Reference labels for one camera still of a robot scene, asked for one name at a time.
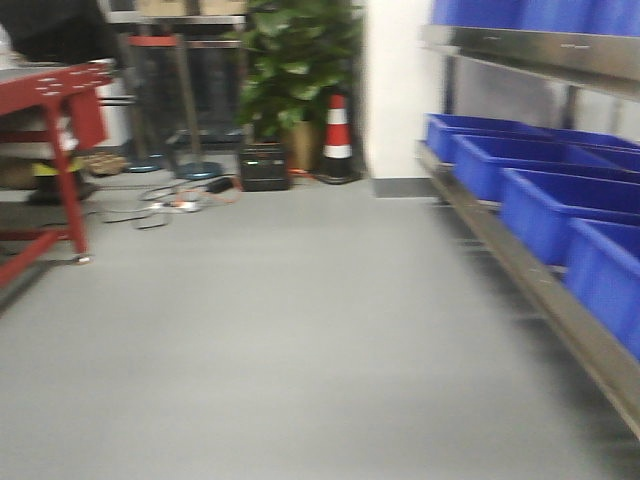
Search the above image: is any orange white traffic cone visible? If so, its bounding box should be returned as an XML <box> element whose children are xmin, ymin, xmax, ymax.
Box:
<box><xmin>316</xmin><ymin>93</ymin><xmax>360</xmax><ymax>185</ymax></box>

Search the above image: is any black box on floor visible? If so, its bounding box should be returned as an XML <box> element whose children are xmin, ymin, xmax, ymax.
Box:
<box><xmin>238</xmin><ymin>142</ymin><xmax>291</xmax><ymax>192</ymax></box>

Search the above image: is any white power strip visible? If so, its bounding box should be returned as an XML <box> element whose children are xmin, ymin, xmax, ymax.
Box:
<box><xmin>148</xmin><ymin>201</ymin><xmax>201</xmax><ymax>214</ymax></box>

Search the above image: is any round base stand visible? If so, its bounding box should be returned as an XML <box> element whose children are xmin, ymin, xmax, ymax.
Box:
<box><xmin>169</xmin><ymin>19</ymin><xmax>224</xmax><ymax>181</ymax></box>

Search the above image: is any blue bin behind right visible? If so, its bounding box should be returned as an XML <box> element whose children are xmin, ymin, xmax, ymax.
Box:
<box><xmin>423</xmin><ymin>113</ymin><xmax>639</xmax><ymax>163</ymax></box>

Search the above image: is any blue bin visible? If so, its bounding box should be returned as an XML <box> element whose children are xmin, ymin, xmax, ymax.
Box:
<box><xmin>429</xmin><ymin>0</ymin><xmax>639</xmax><ymax>37</ymax></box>
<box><xmin>499</xmin><ymin>168</ymin><xmax>639</xmax><ymax>266</ymax></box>
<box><xmin>453</xmin><ymin>135</ymin><xmax>639</xmax><ymax>202</ymax></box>
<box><xmin>423</xmin><ymin>113</ymin><xmax>639</xmax><ymax>163</ymax></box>
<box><xmin>564</xmin><ymin>219</ymin><xmax>639</xmax><ymax>358</ymax></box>

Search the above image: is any blue bin lower right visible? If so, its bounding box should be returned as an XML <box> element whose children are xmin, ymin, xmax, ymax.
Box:
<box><xmin>453</xmin><ymin>135</ymin><xmax>639</xmax><ymax>202</ymax></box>

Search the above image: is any green potted plant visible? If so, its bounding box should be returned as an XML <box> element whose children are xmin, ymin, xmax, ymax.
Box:
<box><xmin>230</xmin><ymin>0</ymin><xmax>363</xmax><ymax>171</ymax></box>

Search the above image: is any blue bin lower centre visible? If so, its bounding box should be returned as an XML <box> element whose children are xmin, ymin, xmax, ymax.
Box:
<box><xmin>499</xmin><ymin>168</ymin><xmax>639</xmax><ymax>266</ymax></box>

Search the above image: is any red metal table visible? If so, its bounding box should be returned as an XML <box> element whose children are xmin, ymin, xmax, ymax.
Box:
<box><xmin>0</xmin><ymin>58</ymin><xmax>117</xmax><ymax>291</ymax></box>

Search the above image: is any blue bin lower left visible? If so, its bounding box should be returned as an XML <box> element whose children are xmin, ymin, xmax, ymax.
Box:
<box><xmin>564</xmin><ymin>219</ymin><xmax>639</xmax><ymax>358</ymax></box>

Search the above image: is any blue bin upper centre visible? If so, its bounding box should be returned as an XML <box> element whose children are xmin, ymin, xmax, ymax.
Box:
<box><xmin>429</xmin><ymin>0</ymin><xmax>639</xmax><ymax>37</ymax></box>

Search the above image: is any orange cable on floor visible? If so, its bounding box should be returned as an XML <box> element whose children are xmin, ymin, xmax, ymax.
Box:
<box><xmin>144</xmin><ymin>169</ymin><xmax>321</xmax><ymax>206</ymax></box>

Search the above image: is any lower shelf steel rail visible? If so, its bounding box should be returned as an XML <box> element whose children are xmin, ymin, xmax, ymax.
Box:
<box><xmin>416</xmin><ymin>140</ymin><xmax>639</xmax><ymax>436</ymax></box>

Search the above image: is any stainless steel shelf rail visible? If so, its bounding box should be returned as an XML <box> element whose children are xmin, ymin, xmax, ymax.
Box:
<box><xmin>421</xmin><ymin>25</ymin><xmax>639</xmax><ymax>102</ymax></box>

